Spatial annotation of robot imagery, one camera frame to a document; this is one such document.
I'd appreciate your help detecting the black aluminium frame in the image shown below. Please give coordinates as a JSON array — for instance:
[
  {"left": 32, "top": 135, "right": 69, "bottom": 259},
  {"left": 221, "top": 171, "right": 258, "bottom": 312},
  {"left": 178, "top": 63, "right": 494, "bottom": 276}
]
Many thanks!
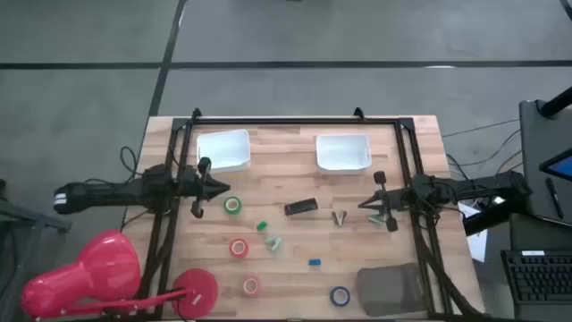
[{"left": 133, "top": 106, "right": 488, "bottom": 321}]

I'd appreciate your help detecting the red tape roll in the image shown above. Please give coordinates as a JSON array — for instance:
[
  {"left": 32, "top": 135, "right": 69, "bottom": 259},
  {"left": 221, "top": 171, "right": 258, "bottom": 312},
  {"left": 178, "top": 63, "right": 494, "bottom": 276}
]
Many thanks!
[{"left": 229, "top": 237, "right": 250, "bottom": 259}]

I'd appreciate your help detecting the grey plastic tray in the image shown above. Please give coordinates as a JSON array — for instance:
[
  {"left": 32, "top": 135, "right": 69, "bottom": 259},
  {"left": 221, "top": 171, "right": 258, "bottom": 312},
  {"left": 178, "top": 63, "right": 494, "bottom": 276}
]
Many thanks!
[{"left": 356, "top": 262, "right": 428, "bottom": 318}]

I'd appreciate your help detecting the tablet with blue screen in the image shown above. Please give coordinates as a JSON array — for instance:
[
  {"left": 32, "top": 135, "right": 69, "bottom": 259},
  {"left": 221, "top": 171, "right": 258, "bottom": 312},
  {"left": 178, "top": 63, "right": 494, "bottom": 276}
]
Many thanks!
[{"left": 539, "top": 149, "right": 572, "bottom": 181}]

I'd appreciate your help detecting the white plastic bin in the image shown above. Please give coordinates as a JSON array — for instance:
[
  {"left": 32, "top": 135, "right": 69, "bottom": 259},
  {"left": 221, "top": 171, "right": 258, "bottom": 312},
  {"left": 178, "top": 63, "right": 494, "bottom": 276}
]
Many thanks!
[
  {"left": 315, "top": 133, "right": 373, "bottom": 175},
  {"left": 196, "top": 129, "right": 252, "bottom": 174}
]

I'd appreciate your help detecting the black keyboard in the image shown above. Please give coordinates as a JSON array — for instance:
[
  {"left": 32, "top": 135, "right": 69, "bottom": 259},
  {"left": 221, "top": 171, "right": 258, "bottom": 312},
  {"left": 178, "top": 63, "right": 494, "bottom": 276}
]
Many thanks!
[{"left": 500, "top": 249, "right": 572, "bottom": 308}]

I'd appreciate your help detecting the green tape roll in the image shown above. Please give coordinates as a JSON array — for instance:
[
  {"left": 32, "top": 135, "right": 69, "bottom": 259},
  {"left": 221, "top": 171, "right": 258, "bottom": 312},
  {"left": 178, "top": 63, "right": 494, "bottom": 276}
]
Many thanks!
[{"left": 223, "top": 196, "right": 243, "bottom": 216}]

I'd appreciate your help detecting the black desk edge bar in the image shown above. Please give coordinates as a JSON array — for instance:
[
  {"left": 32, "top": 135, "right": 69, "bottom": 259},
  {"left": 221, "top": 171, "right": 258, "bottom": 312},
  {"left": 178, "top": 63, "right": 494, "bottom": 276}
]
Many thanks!
[{"left": 463, "top": 196, "right": 533, "bottom": 237}]

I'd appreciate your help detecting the black pen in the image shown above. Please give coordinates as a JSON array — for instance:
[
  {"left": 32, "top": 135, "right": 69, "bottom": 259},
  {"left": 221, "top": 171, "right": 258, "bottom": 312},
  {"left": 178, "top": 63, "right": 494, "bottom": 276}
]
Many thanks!
[{"left": 544, "top": 177, "right": 565, "bottom": 220}]

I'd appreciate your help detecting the grey metal stand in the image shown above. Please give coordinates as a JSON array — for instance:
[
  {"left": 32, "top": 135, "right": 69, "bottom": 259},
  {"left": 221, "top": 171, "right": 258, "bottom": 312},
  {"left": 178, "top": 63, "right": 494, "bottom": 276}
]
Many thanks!
[{"left": 0, "top": 178, "right": 72, "bottom": 322}]

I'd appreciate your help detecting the black pole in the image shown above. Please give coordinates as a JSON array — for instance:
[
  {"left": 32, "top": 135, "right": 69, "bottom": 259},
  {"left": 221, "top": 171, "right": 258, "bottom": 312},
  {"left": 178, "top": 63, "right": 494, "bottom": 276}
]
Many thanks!
[{"left": 537, "top": 87, "right": 572, "bottom": 119}]

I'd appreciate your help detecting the white paper sheet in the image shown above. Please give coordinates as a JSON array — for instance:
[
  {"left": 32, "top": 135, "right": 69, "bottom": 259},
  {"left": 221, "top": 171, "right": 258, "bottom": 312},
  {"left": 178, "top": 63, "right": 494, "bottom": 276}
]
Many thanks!
[{"left": 459, "top": 203, "right": 488, "bottom": 264}]

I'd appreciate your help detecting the dark grey side desk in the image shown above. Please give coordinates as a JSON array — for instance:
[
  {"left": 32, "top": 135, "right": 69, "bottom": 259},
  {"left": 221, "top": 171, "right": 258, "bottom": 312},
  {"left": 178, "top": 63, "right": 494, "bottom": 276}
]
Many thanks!
[{"left": 517, "top": 98, "right": 572, "bottom": 227}]

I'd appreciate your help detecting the black floor cable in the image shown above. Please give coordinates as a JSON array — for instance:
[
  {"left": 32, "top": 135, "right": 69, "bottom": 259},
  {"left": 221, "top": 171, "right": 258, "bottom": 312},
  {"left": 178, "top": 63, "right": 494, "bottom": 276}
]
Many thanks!
[{"left": 442, "top": 118, "right": 522, "bottom": 139}]

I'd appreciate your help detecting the black stapler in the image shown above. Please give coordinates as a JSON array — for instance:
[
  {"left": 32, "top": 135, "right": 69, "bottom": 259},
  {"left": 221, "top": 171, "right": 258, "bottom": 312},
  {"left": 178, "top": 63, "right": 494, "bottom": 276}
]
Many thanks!
[{"left": 283, "top": 198, "right": 319, "bottom": 217}]

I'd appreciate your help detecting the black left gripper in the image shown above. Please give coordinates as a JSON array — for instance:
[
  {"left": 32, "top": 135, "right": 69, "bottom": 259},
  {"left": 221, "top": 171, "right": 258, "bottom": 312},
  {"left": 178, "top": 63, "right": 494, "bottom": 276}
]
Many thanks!
[{"left": 178, "top": 156, "right": 231, "bottom": 219}]

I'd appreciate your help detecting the pink stool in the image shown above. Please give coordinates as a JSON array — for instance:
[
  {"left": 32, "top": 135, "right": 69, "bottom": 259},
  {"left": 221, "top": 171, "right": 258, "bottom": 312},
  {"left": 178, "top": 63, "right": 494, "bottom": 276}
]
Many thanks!
[{"left": 21, "top": 229, "right": 220, "bottom": 321}]

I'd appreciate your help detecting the pink tape roll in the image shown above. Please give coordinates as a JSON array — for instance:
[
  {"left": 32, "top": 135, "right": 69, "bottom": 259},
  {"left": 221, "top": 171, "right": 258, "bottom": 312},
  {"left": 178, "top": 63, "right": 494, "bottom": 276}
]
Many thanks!
[{"left": 241, "top": 275, "right": 261, "bottom": 297}]

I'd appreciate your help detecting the blue tape roll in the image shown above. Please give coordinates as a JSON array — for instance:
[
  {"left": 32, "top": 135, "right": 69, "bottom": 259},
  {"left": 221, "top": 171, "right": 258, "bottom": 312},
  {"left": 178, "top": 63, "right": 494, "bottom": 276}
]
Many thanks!
[{"left": 329, "top": 285, "right": 351, "bottom": 308}]

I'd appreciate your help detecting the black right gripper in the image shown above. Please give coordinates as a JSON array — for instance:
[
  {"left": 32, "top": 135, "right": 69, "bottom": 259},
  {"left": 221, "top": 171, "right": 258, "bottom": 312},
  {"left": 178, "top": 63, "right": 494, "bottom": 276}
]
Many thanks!
[{"left": 358, "top": 170, "right": 415, "bottom": 233}]

